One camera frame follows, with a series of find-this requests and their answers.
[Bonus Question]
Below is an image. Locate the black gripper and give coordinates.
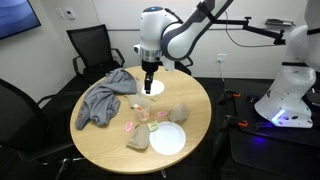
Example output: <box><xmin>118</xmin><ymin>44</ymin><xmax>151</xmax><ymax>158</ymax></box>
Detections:
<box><xmin>141</xmin><ymin>59</ymin><xmax>159</xmax><ymax>96</ymax></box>

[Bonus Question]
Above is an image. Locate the clear plastic cup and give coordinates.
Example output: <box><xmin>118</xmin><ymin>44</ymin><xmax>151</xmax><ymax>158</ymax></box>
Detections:
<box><xmin>133</xmin><ymin>97</ymin><xmax>151</xmax><ymax>122</ymax></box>

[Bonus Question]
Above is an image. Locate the brown paper napkin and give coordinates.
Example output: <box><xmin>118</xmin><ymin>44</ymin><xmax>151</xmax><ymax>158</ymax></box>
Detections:
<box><xmin>128</xmin><ymin>93</ymin><xmax>147</xmax><ymax>109</ymax></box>
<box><xmin>134</xmin><ymin>77</ymin><xmax>147</xmax><ymax>94</ymax></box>
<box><xmin>168</xmin><ymin>102</ymin><xmax>190</xmax><ymax>125</ymax></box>
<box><xmin>125</xmin><ymin>123</ymin><xmax>151</xmax><ymax>150</ymax></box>

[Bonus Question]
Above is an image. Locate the white round plate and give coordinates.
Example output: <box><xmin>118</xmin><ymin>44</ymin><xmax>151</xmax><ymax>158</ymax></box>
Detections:
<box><xmin>148</xmin><ymin>120</ymin><xmax>187</xmax><ymax>156</ymax></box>
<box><xmin>140</xmin><ymin>79</ymin><xmax>166</xmax><ymax>97</ymax></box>

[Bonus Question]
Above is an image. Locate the green sweetener packet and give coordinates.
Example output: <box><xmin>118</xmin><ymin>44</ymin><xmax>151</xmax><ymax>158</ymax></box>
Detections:
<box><xmin>147</xmin><ymin>120</ymin><xmax>160</xmax><ymax>132</ymax></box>

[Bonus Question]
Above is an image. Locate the black mesh office chair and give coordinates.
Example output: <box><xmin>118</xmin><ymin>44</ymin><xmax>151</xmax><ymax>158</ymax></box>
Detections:
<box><xmin>65</xmin><ymin>23</ymin><xmax>126</xmax><ymax>84</ymax></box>
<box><xmin>174</xmin><ymin>56</ymin><xmax>194</xmax><ymax>76</ymax></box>
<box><xmin>0</xmin><ymin>78</ymin><xmax>86</xmax><ymax>180</ymax></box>

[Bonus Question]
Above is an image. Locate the grey sweatshirt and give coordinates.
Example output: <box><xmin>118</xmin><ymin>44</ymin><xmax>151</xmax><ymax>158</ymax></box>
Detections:
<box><xmin>74</xmin><ymin>67</ymin><xmax>138</xmax><ymax>131</ymax></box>

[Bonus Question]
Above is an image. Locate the white power outlet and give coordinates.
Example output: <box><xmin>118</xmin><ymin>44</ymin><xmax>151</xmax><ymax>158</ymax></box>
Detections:
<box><xmin>216</xmin><ymin>53</ymin><xmax>228</xmax><ymax>64</ymax></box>

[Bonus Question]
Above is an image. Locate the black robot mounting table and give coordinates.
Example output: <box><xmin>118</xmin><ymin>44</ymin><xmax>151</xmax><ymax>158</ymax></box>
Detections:
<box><xmin>226</xmin><ymin>78</ymin><xmax>320</xmax><ymax>180</ymax></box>

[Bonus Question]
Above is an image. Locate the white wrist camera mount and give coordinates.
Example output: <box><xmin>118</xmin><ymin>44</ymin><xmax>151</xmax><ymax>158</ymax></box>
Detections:
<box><xmin>161</xmin><ymin>54</ymin><xmax>176</xmax><ymax>73</ymax></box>

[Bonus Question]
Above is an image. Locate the white power cord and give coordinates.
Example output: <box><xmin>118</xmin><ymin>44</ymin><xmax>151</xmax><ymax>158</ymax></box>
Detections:
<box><xmin>218</xmin><ymin>60</ymin><xmax>226</xmax><ymax>83</ymax></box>

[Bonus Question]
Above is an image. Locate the black clamp orange handle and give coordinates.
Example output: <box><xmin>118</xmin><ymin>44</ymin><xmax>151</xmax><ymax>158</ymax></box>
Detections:
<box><xmin>218</xmin><ymin>88</ymin><xmax>242</xmax><ymax>106</ymax></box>
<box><xmin>219</xmin><ymin>114</ymin><xmax>249</xmax><ymax>134</ymax></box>

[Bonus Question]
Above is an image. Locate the thin black camera cable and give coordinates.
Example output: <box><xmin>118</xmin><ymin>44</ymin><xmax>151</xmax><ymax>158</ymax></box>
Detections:
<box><xmin>223</xmin><ymin>9</ymin><xmax>279</xmax><ymax>48</ymax></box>

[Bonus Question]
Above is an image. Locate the white wall thermostat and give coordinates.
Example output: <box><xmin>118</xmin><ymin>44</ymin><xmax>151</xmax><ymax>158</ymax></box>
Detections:
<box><xmin>64</xmin><ymin>6</ymin><xmax>77</xmax><ymax>21</ymax></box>

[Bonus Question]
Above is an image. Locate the white light switch plate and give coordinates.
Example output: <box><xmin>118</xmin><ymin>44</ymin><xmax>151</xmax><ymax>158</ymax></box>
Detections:
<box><xmin>55</xmin><ymin>7</ymin><xmax>65</xmax><ymax>20</ymax></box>

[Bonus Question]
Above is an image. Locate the black articulated camera mount arm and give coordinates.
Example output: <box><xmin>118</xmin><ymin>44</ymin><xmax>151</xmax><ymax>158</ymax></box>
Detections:
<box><xmin>213</xmin><ymin>15</ymin><xmax>287</xmax><ymax>46</ymax></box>

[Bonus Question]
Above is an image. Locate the grey wall tray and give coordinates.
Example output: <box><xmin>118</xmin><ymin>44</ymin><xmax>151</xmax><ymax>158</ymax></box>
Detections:
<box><xmin>264</xmin><ymin>18</ymin><xmax>297</xmax><ymax>28</ymax></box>

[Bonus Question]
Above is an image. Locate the wall mounted tv screen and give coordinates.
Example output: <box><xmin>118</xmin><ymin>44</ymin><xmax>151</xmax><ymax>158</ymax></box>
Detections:
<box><xmin>0</xmin><ymin>0</ymin><xmax>42</xmax><ymax>40</ymax></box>

